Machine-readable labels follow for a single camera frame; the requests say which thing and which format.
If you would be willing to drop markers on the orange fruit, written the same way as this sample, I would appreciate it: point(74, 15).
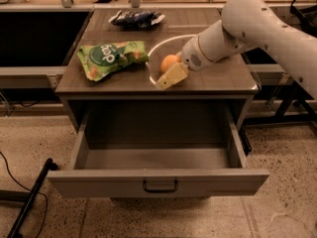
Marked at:
point(168, 61)

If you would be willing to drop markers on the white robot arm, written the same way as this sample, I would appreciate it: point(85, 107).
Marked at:
point(245, 25)

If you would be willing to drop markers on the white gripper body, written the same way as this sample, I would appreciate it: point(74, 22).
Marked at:
point(192, 58)

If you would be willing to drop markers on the dark blue chip bag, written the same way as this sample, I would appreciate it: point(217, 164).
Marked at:
point(136, 19)

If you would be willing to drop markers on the black metal stand leg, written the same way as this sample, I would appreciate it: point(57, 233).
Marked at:
point(27, 198)

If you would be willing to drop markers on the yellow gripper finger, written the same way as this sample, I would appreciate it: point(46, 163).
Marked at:
point(173, 75)

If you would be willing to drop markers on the black drawer handle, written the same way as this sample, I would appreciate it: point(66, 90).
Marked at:
point(160, 186)

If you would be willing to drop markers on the green chip bag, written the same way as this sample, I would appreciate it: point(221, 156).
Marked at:
point(102, 60)

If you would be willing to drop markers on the open grey top drawer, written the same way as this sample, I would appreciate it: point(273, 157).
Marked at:
point(122, 143)

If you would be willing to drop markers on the grey cabinet with wooden top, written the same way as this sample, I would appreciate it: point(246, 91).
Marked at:
point(227, 79)

